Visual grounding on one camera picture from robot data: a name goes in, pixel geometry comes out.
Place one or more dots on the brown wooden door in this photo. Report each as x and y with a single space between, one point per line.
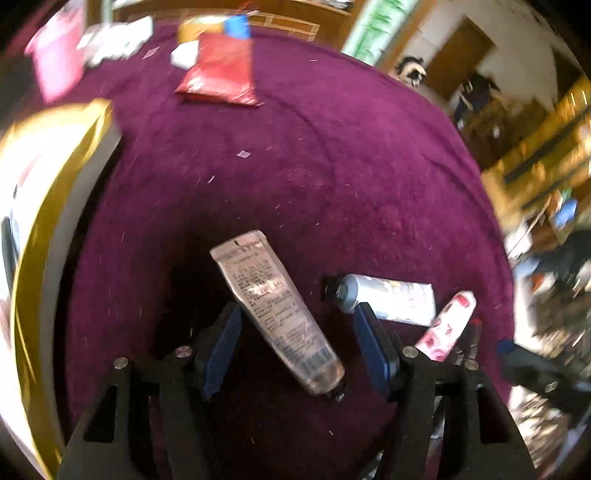
461 55

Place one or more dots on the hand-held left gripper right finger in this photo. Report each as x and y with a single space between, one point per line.
374 350

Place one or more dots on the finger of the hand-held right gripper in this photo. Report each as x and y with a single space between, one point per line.
540 376

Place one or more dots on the bottle in pink knitted sleeve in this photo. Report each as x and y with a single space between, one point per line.
57 55

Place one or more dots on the white tube black cap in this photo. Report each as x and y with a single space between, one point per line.
397 295

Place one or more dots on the yellow tape roll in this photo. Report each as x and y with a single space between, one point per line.
198 28

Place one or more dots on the black electrical tape roll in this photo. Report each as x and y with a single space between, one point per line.
7 251

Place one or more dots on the cluttered wooden counter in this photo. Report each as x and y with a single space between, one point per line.
286 23

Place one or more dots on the white foam tray yellow edge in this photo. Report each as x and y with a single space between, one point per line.
46 138

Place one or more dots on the black and white dog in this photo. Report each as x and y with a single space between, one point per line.
411 71

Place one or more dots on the pink patterned tube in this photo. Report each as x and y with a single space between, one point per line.
445 323

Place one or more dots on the purple tablecloth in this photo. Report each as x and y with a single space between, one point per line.
323 161

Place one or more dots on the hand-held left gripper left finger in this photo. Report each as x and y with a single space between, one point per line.
221 355

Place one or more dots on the white glove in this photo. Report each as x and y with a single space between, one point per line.
115 39

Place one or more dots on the red foil packet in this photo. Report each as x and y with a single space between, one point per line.
221 74

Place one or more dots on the bamboo painted pillar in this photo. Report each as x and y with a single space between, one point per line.
378 30

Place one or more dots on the clear printed tube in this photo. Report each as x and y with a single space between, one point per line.
272 304

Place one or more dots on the small blue cylinder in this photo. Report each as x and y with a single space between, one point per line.
236 26

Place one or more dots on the white eraser block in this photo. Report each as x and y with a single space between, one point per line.
182 55

